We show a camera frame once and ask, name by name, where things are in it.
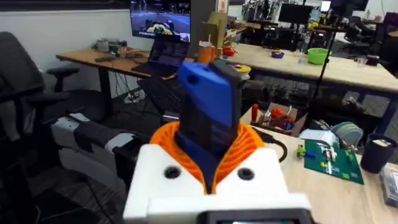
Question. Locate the right gripper white and orange right finger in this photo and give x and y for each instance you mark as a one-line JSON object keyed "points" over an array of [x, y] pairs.
{"points": [[252, 171]]}

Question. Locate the right gripper white and orange left finger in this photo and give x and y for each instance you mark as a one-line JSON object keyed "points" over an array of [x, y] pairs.
{"points": [[155, 174]]}

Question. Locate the blue electric screwdriver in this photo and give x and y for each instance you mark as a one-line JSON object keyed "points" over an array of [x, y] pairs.
{"points": [[208, 102]]}

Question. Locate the cardboard box with tools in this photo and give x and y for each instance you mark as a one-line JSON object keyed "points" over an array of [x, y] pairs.
{"points": [[280, 119]]}

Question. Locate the white box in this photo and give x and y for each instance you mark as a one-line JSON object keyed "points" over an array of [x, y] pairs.
{"points": [[317, 137]]}

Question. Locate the green board with toy blocks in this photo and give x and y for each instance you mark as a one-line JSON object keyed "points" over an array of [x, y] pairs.
{"points": [[332, 161]]}

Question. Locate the yellow tape roll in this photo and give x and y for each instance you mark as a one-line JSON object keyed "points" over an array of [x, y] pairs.
{"points": [[242, 70]]}

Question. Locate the grey-green tape roll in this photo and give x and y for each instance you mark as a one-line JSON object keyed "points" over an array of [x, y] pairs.
{"points": [[349, 133]]}

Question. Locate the wooden desk with black legs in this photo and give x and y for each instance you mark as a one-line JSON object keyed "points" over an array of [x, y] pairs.
{"points": [[121, 63]]}

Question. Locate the black laptop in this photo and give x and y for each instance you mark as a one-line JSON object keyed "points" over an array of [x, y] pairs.
{"points": [[166, 56]]}

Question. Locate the small blue bowl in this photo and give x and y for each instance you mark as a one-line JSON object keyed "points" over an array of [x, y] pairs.
{"points": [[277, 54]]}

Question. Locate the black cup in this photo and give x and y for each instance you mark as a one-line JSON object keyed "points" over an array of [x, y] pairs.
{"points": [[377, 154]]}

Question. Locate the orange cup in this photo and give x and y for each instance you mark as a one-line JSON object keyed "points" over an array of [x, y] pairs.
{"points": [[204, 53]]}

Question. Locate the green bowl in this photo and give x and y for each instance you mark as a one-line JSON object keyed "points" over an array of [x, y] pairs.
{"points": [[317, 56]]}

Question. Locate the long pale wooden table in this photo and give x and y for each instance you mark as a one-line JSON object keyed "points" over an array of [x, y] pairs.
{"points": [[342, 70]]}

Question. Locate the black tripod stand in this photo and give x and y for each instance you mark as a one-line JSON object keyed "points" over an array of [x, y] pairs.
{"points": [[326, 56]]}

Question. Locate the clear plastic box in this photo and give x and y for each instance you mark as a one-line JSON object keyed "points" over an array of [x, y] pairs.
{"points": [[390, 185]]}

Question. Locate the brown cardboard carton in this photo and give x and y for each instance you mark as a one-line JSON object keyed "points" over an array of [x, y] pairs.
{"points": [[215, 29]]}

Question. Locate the black office chair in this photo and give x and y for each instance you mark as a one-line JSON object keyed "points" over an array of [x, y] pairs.
{"points": [[21, 93]]}

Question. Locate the black computer monitor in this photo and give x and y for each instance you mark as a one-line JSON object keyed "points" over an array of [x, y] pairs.
{"points": [[295, 14]]}

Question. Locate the wall monitor screen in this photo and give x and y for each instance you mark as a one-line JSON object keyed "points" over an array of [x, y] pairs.
{"points": [[160, 18]]}

